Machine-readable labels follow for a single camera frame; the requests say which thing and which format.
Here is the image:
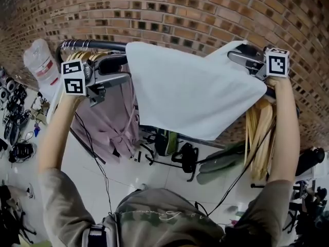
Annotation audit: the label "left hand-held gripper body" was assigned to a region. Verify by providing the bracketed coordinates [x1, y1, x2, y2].
[61, 59, 106, 108]

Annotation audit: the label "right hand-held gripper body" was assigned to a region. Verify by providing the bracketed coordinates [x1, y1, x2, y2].
[245, 46, 290, 81]

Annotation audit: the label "black clothes rail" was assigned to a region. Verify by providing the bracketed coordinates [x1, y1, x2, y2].
[55, 39, 300, 164]

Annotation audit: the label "white towel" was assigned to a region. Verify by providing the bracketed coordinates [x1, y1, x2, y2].
[125, 40, 268, 142]

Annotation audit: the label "person's left forearm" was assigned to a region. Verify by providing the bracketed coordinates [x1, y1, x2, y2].
[38, 94, 87, 174]

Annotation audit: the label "person's right forearm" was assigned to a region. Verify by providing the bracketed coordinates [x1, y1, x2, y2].
[267, 76, 301, 184]

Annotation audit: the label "wooden hangers holding clothes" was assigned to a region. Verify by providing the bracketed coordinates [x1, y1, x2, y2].
[66, 50, 114, 61]

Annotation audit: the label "white water dispenser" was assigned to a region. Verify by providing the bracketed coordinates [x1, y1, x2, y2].
[38, 83, 62, 105]

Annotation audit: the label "white garment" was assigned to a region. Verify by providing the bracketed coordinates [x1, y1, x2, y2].
[46, 91, 65, 123]

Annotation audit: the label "white plastic bag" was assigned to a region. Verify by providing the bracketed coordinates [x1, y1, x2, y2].
[23, 38, 60, 87]

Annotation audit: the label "cardboard box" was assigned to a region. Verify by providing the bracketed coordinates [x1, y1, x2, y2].
[30, 96, 52, 125]

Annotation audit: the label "pink garment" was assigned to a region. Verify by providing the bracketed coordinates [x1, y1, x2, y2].
[70, 78, 141, 164]

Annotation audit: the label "pile of black electronic gear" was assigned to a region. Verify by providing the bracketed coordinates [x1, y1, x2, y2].
[0, 76, 39, 164]

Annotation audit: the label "bunch of bare wooden hangers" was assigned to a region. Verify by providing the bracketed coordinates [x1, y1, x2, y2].
[244, 99, 277, 181]

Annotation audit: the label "green and black backpack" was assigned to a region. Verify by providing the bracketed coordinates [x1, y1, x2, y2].
[154, 129, 178, 156]

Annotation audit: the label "black office chair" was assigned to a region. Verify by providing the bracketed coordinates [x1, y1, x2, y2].
[295, 147, 326, 177]
[282, 181, 329, 234]

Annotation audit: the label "olive green cloth bag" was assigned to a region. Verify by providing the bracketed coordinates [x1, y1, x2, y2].
[196, 143, 245, 185]

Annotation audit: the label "person's grey t-shirt torso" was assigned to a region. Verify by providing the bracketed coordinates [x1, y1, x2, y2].
[38, 167, 295, 247]

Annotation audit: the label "white bag with black straps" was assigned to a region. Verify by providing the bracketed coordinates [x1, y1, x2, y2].
[131, 137, 156, 166]

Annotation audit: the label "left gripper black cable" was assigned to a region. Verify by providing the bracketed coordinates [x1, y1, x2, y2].
[74, 112, 114, 215]

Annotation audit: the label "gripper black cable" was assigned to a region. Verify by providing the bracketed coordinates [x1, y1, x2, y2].
[74, 112, 114, 215]
[195, 117, 277, 216]

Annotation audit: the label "black strap bag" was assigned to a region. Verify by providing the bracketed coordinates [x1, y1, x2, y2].
[171, 143, 199, 182]

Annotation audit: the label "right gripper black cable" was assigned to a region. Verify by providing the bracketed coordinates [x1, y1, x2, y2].
[195, 117, 277, 216]

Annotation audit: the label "striped shoulder strap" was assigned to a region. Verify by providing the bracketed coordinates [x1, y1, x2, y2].
[88, 225, 106, 247]

